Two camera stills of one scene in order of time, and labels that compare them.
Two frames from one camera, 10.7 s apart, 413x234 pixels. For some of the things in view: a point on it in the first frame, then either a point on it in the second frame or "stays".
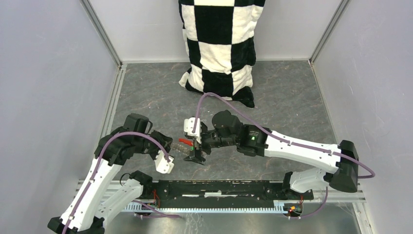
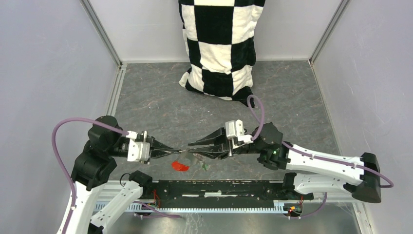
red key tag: (186, 141) → (179, 166)
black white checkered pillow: (219, 39) stays
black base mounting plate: (220, 193) stays
